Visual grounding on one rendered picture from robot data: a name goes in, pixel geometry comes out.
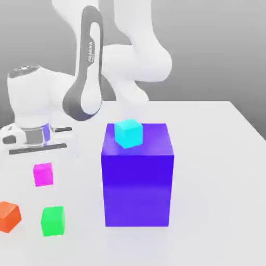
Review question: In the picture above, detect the small magenta cube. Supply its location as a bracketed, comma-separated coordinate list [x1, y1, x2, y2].
[33, 162, 54, 188]

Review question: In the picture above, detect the large blue box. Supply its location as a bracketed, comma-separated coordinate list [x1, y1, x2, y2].
[101, 123, 175, 228]

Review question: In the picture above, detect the small green cube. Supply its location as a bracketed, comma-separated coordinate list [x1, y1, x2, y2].
[40, 206, 65, 237]

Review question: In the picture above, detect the small cyan cube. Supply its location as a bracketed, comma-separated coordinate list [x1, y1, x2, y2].
[114, 118, 143, 150]

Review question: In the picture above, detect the small orange cube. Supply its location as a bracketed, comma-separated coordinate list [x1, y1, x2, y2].
[0, 201, 22, 234]

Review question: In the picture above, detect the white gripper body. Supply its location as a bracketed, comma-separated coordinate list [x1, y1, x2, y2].
[7, 136, 79, 160]

